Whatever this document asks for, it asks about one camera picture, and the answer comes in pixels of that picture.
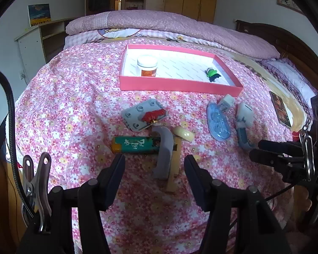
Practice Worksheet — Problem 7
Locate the metal spring clamp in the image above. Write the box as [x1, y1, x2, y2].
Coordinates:
[22, 152, 52, 234]
[299, 132, 315, 181]

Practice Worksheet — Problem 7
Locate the wooden bedside cabinet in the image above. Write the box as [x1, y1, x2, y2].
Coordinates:
[0, 116, 24, 254]

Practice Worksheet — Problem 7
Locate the dark wooden headboard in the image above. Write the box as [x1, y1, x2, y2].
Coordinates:
[236, 19, 318, 94]

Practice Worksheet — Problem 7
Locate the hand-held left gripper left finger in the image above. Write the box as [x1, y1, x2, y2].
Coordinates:
[48, 153, 126, 254]

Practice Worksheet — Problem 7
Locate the white charger plug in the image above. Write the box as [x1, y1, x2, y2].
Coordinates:
[218, 94, 235, 112]

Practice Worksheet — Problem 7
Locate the framed wall picture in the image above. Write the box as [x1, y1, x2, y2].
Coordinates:
[277, 0, 306, 15]

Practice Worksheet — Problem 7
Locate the white pillow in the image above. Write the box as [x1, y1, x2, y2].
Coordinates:
[264, 58, 318, 104]

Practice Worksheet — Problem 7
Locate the wooden stick piece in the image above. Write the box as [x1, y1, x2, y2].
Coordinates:
[165, 138, 182, 193]

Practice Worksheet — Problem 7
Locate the blue transparent oval case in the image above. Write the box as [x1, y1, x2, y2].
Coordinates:
[206, 102, 232, 141]

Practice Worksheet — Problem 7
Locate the white plastic device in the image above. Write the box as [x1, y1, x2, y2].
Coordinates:
[236, 102, 254, 129]

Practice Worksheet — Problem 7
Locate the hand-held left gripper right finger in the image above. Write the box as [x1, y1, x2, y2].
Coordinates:
[184, 154, 292, 254]

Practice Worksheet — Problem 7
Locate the white shelf unit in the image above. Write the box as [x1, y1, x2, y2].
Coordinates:
[14, 18, 78, 86]

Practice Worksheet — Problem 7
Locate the smartphone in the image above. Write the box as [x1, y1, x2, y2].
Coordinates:
[269, 91, 293, 128]

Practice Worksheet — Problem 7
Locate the pink quilt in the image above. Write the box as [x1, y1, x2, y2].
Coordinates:
[65, 10, 282, 59]

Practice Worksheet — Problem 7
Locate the white jar orange label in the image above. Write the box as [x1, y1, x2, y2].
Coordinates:
[137, 55, 158, 78]

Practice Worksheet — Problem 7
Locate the green lighter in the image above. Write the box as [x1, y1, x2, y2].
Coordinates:
[111, 137, 162, 155]

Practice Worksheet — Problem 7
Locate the beige tape roll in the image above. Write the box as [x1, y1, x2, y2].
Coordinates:
[173, 126, 195, 142]

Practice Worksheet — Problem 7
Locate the pink shallow box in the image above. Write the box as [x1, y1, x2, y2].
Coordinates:
[119, 44, 244, 97]

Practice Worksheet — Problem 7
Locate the thick black cable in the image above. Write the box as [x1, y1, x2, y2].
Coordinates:
[0, 67, 25, 219]

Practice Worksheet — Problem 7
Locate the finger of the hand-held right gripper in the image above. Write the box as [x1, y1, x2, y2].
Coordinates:
[258, 140, 305, 152]
[249, 149, 308, 172]

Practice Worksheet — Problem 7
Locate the grey curved plastic piece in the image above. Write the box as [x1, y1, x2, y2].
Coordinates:
[152, 126, 175, 180]

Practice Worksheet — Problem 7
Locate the pink floral bedsheet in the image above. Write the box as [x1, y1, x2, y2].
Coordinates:
[6, 41, 308, 254]

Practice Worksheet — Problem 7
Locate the grey building plate red brick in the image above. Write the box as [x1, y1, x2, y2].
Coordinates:
[121, 99, 169, 132]

